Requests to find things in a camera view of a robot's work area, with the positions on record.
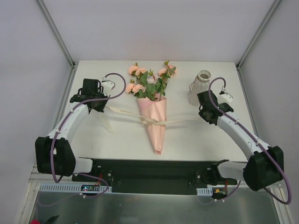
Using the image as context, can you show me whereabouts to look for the pink paper wrapping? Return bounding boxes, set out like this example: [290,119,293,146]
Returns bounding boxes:
[137,94,167,155]

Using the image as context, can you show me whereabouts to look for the pink flowers with green leaves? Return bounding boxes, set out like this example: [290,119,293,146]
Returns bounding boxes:
[125,61,177,101]

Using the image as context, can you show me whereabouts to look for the cream ribbon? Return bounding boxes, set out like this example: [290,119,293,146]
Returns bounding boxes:
[93,106,203,133]

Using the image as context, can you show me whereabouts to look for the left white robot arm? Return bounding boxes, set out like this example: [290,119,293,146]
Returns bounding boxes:
[35,78,115,182]

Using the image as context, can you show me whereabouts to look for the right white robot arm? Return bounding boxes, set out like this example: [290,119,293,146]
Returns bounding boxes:
[197,91,284,191]

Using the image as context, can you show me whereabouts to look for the white ribbed ceramic vase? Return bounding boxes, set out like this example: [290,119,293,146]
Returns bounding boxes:
[188,70,211,106]

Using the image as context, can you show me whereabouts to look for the red object at bottom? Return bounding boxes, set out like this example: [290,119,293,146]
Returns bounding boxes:
[29,219,41,224]

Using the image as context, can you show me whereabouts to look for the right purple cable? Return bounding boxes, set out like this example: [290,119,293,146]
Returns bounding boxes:
[208,77,292,205]

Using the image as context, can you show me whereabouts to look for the purple cable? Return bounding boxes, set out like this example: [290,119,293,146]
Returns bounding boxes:
[50,72,127,183]
[208,77,292,205]

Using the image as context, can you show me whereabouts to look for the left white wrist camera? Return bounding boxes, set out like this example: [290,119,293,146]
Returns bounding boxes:
[101,77,115,97]

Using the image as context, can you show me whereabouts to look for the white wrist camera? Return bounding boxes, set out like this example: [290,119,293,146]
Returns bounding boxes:
[101,77,115,97]
[218,86,233,104]

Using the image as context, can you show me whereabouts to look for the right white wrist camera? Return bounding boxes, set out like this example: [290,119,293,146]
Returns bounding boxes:
[218,86,233,104]

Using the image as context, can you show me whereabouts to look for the right white cable duct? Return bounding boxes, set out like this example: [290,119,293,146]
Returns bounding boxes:
[196,186,228,196]

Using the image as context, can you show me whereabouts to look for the white cable duct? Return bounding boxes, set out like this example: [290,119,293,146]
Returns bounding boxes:
[196,186,228,196]
[39,183,112,194]

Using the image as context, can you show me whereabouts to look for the left aluminium frame post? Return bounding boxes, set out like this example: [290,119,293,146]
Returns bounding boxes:
[35,0,76,68]

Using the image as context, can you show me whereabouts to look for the aluminium frame post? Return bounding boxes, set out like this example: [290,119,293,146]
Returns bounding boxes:
[235,0,282,70]
[35,0,76,68]

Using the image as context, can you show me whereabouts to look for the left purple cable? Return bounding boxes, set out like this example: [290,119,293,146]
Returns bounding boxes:
[50,72,127,183]

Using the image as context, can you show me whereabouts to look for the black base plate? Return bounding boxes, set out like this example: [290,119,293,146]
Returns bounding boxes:
[71,158,243,195]

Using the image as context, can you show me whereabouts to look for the aluminium front rail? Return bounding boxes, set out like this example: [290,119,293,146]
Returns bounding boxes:
[29,164,285,188]

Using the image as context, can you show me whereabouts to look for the left white cable duct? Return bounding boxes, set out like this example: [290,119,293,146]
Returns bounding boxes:
[39,183,112,194]

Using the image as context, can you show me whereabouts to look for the right aluminium frame post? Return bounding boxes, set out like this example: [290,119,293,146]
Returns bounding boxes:
[235,0,282,70]

